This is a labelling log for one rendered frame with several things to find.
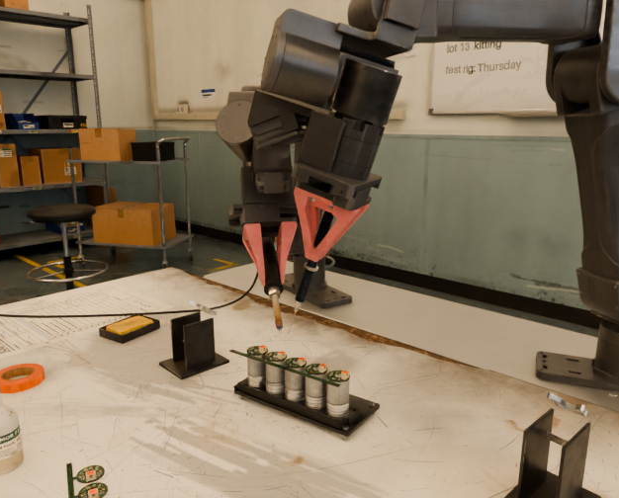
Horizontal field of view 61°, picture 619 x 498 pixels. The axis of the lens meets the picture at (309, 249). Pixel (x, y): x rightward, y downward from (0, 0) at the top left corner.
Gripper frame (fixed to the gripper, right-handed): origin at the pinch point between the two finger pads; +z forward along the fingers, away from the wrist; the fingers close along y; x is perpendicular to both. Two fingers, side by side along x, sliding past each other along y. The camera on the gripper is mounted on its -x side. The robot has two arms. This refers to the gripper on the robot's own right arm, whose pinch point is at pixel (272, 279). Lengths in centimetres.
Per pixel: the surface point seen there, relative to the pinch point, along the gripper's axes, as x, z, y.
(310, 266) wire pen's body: -12.1, 1.4, 3.0
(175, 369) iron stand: 7.3, 10.0, -13.0
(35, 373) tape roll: 7.1, 9.2, -30.3
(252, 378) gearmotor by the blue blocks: -2.6, 12.4, -3.4
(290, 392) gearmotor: -6.0, 14.3, 0.5
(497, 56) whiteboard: 166, -152, 150
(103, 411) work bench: -0.1, 14.5, -20.5
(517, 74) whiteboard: 162, -139, 157
